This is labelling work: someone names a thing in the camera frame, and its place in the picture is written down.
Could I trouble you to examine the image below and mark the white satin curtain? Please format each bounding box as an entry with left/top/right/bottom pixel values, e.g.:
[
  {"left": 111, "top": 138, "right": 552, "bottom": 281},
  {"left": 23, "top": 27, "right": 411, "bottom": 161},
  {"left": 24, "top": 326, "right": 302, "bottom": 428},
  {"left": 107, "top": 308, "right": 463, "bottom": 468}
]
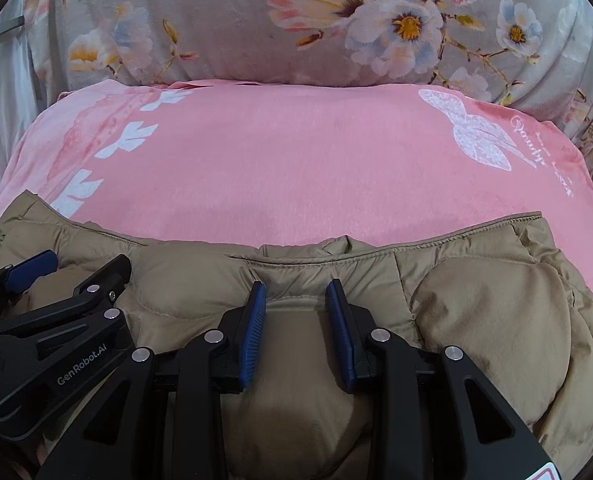
[{"left": 0, "top": 0, "right": 42, "bottom": 231}]

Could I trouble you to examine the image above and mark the grey floral quilt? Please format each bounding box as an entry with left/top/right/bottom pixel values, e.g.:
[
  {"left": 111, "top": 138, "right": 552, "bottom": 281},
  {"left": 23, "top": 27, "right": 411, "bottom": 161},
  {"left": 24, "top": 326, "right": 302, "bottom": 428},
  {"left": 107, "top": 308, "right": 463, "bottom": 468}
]
[{"left": 24, "top": 0, "right": 593, "bottom": 196}]

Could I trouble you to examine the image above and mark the khaki quilted jacket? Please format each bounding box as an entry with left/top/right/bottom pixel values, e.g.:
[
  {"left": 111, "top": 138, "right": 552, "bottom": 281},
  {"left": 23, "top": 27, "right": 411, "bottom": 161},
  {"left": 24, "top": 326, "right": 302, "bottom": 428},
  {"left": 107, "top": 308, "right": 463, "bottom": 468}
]
[{"left": 0, "top": 190, "right": 593, "bottom": 480}]

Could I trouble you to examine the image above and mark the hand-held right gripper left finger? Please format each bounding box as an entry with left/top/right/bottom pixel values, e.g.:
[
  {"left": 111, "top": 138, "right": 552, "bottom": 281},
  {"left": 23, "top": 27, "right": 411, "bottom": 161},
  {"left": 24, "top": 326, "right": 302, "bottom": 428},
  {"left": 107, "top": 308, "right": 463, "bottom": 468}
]
[{"left": 35, "top": 280, "right": 268, "bottom": 480}]

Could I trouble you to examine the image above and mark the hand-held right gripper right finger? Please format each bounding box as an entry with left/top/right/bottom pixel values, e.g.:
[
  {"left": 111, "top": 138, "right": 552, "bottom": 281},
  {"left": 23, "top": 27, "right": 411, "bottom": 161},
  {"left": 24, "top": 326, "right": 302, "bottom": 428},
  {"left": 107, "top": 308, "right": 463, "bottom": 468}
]
[{"left": 325, "top": 279, "right": 562, "bottom": 480}]

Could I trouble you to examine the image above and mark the pink printed blanket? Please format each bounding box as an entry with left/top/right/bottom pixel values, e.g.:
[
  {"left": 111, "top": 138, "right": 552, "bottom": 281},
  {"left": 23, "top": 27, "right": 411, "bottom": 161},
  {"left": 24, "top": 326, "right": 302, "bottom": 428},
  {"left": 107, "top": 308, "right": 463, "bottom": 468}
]
[{"left": 0, "top": 77, "right": 593, "bottom": 256}]

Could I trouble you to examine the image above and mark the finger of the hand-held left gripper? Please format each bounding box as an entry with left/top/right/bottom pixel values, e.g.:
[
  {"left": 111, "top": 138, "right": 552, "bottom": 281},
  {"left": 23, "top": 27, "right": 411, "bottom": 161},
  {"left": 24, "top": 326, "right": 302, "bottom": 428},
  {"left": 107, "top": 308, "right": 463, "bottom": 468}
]
[
  {"left": 0, "top": 250, "right": 58, "bottom": 312},
  {"left": 0, "top": 253, "right": 133, "bottom": 342}
]

